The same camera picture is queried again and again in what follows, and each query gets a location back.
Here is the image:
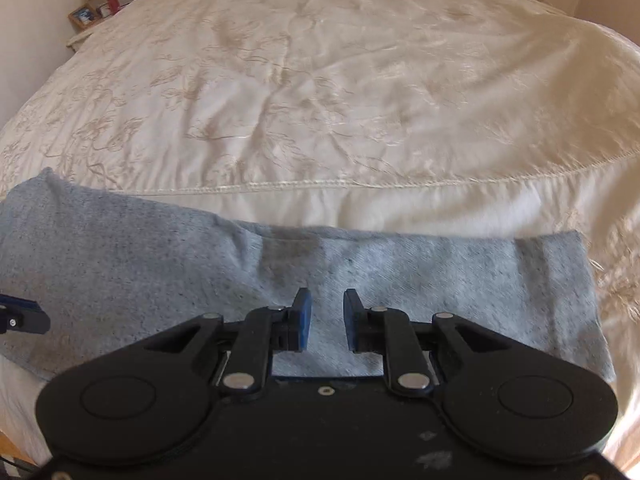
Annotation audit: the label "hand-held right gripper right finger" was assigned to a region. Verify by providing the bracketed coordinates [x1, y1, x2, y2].
[343, 288, 512, 402]

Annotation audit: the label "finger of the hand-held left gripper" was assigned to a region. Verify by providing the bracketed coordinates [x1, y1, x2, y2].
[0, 296, 51, 336]

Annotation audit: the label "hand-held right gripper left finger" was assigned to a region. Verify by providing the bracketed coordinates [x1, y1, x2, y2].
[142, 287, 313, 403]

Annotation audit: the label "light blue speckled pants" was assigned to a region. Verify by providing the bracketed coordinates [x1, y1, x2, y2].
[0, 167, 617, 382]

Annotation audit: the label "cream embroidered bedspread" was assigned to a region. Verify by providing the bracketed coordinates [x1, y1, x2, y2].
[0, 0, 640, 480]

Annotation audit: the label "wooden picture frame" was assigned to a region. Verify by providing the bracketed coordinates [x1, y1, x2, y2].
[68, 3, 100, 32]

